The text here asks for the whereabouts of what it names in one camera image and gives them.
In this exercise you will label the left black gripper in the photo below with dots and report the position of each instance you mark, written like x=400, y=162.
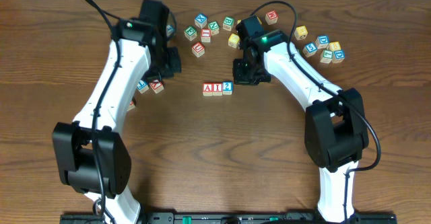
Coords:
x=169, y=66

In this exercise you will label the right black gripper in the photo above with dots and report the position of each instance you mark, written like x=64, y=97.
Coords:
x=251, y=77

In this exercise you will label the blue 2 block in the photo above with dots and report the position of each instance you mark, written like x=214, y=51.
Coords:
x=227, y=88

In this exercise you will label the red I block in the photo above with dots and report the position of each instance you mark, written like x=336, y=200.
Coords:
x=217, y=89

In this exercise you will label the red A block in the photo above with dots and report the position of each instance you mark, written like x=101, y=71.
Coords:
x=207, y=89

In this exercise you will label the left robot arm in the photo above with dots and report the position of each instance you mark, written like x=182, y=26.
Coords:
x=91, y=156

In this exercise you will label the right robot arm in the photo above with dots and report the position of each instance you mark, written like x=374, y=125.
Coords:
x=334, y=134

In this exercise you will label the red Y block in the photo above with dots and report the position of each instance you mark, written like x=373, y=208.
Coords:
x=156, y=85

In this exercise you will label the blue P block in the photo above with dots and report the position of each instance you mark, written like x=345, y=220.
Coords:
x=170, y=30

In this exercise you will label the blue T block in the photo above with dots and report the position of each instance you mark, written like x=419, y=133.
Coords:
x=142, y=86

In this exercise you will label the yellow block centre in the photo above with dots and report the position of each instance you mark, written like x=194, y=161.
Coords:
x=234, y=41

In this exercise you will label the red C block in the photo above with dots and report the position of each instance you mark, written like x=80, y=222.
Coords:
x=198, y=49

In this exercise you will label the green F block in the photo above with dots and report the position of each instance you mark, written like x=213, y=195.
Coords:
x=190, y=33

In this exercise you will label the red H block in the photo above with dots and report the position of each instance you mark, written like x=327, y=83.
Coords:
x=206, y=35

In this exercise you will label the green B block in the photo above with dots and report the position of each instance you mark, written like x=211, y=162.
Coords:
x=228, y=23

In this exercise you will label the blue X block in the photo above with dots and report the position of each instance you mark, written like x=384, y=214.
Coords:
x=201, y=20

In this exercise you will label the red U block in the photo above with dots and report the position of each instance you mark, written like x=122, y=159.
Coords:
x=132, y=104

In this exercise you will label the red K block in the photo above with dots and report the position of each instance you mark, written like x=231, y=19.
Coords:
x=271, y=17

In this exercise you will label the green N block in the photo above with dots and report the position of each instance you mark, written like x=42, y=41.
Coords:
x=214, y=28

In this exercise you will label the yellow Q block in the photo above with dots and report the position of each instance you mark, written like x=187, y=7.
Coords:
x=301, y=32

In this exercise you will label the blue D block upper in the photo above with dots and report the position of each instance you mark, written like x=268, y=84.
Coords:
x=322, y=41

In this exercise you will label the blue d block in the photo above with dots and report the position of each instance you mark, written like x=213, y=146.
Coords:
x=322, y=41
x=338, y=56

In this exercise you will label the green 7 block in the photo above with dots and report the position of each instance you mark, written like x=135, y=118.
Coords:
x=326, y=56

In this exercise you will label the yellow block far right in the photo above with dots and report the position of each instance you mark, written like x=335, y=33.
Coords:
x=334, y=46

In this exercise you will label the blue D block lower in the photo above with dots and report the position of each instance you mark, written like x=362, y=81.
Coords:
x=338, y=56

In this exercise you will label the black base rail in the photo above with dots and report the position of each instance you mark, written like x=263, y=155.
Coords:
x=290, y=217

